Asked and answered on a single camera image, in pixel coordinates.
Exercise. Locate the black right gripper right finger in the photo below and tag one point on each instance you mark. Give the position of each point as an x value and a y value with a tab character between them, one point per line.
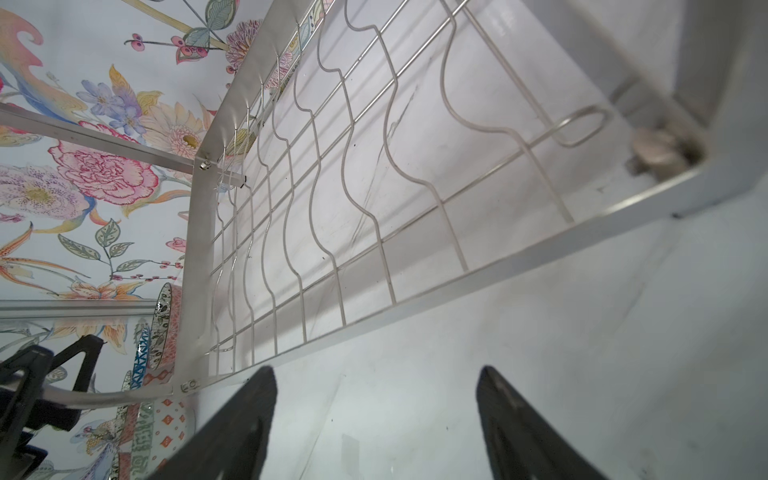
520	443

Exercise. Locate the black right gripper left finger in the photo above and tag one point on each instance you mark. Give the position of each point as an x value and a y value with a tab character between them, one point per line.
234	442

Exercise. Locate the two-tier steel dish rack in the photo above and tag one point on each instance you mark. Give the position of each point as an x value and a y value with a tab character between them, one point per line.
302	169

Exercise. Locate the blue pattern bowl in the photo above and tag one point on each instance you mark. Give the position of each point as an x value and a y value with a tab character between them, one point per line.
142	339

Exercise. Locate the pale green pattern bowl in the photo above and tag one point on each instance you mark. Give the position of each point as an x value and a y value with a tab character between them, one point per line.
152	432

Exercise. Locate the dark floral bowl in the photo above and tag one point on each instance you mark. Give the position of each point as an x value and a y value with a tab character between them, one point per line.
165	327

